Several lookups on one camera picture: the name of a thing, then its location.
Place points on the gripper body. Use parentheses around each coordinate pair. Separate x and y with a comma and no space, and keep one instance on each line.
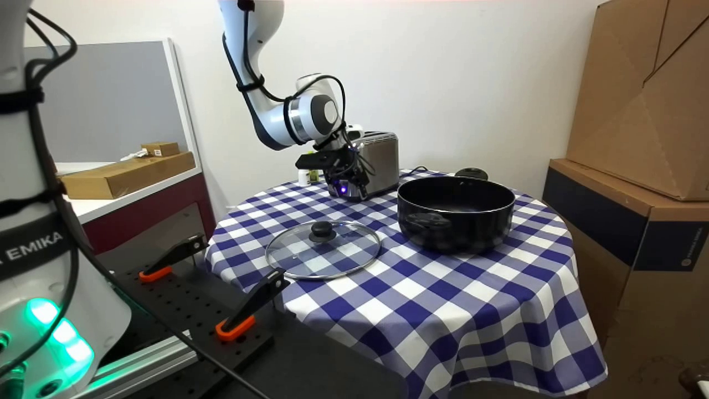
(350,176)

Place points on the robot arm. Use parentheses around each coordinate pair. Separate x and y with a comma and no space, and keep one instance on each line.
(39,166)

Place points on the silver toaster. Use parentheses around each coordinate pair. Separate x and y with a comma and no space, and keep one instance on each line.
(382,160)

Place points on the small white bottle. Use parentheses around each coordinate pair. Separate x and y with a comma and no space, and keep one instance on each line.
(303,177)

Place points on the glass pot lid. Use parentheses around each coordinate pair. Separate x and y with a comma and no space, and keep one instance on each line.
(323,249)

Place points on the black cooking pot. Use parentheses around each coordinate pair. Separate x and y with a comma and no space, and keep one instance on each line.
(455,219)

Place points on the blue white checked tablecloth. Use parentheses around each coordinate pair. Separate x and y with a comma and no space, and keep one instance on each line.
(443,316)

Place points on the small cardboard box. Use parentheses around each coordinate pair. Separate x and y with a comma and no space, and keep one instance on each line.
(160,148)

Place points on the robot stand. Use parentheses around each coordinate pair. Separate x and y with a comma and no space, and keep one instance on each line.
(183,302)

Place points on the desk with white top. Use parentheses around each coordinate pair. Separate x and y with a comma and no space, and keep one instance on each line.
(138,213)

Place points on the flat cardboard box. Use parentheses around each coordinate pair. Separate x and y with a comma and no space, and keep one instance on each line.
(122,177)

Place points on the grey partition panel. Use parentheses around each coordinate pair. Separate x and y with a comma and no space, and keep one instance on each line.
(111,100)

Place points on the cardboard box with dark band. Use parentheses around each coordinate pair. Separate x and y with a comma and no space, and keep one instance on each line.
(637,266)

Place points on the large cardboard box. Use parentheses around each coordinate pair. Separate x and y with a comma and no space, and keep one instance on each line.
(642,94)

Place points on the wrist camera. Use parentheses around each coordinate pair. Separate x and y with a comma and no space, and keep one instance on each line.
(313,160)

